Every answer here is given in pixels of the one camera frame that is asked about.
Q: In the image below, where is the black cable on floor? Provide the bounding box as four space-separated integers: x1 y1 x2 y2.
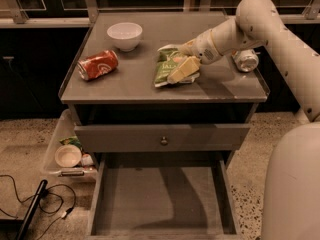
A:
0 174 78 240

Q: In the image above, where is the small white bowl in bin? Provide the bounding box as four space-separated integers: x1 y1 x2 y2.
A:
55 145 82 168

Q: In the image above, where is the green snack bag in bin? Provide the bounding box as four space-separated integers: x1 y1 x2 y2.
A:
60 136 82 149

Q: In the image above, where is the open grey lower drawer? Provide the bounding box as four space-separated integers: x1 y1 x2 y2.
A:
85 152 242 240

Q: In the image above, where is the clear plastic storage bin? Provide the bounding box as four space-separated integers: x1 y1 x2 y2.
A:
42 109 97 181

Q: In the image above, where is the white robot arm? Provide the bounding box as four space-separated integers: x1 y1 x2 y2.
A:
167 0 320 240

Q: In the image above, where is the white ceramic bowl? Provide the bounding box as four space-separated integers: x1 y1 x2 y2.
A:
107 22 143 52

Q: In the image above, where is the round brass drawer knob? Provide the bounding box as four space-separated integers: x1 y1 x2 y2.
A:
160 136 168 146

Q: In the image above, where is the black bar on floor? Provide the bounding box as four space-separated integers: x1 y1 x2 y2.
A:
15 180 48 240

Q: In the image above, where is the small red white item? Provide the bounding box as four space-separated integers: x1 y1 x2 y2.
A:
81 154 94 167

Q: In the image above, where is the grey drawer cabinet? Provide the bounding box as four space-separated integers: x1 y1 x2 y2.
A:
60 12 268 240

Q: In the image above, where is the green jalapeno chip bag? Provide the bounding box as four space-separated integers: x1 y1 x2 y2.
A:
154 49 200 88

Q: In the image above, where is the closed grey upper drawer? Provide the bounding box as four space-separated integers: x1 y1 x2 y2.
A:
74 124 250 153

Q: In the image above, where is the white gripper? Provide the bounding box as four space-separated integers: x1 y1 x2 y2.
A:
159 29 222 84

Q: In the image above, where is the red soda can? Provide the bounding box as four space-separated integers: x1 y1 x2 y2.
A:
77 50 118 81

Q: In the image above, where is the metal window railing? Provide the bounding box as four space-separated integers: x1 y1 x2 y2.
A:
0 0 319 28

